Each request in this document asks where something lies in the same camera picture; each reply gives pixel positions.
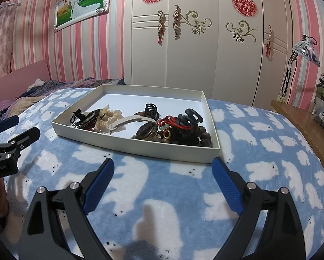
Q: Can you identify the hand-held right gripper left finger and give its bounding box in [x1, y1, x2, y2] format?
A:
[18, 158, 115, 260]

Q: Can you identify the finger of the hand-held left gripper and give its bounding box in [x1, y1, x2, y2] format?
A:
[0, 115, 19, 141]
[5, 127, 41, 159]

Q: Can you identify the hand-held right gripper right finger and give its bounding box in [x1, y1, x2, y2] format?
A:
[211, 156, 306, 260]

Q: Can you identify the brown wooden bead bracelet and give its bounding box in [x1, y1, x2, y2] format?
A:
[159, 125, 212, 148]

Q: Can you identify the dark braided bracelet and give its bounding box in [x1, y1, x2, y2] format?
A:
[74, 109, 101, 130]

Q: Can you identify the round metal pocket watch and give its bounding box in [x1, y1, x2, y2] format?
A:
[135, 123, 159, 141]

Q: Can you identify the white bangle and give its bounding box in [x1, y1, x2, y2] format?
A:
[108, 114, 149, 136]

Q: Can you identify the black claw hair clip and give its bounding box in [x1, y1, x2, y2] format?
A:
[177, 108, 203, 145]

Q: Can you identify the red cord charm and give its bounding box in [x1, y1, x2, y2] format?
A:
[156, 115, 195, 139]

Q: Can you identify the white shallow box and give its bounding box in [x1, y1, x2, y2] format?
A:
[51, 84, 222, 164]

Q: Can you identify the small black hair clip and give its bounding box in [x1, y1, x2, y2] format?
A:
[144, 102, 160, 121]

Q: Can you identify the pink headboard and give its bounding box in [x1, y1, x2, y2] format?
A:
[0, 60, 50, 106]

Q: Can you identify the white cloth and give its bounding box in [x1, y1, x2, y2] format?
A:
[26, 78, 44, 91]

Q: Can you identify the blue blanket with white bears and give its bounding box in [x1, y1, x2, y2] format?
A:
[0, 87, 324, 260]

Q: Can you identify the patterned purple quilt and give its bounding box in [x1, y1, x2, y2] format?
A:
[0, 77, 124, 122]

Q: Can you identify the cream scrunchie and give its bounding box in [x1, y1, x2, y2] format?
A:
[95, 103, 124, 134]

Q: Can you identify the pink patterned curtain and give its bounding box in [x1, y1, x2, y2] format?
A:
[0, 1, 16, 73]

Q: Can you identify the wooden desk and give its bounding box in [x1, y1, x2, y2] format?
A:
[270, 99, 324, 179]

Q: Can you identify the white wardrobe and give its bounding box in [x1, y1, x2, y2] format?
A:
[122, 0, 294, 106]

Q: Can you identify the framed wedding photo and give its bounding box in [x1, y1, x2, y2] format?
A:
[54, 0, 112, 33]

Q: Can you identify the heat lamp on stand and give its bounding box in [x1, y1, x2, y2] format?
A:
[280, 35, 321, 103]

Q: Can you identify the gold wardrobe handle red tassel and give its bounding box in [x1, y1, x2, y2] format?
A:
[265, 25, 273, 60]
[157, 10, 166, 44]

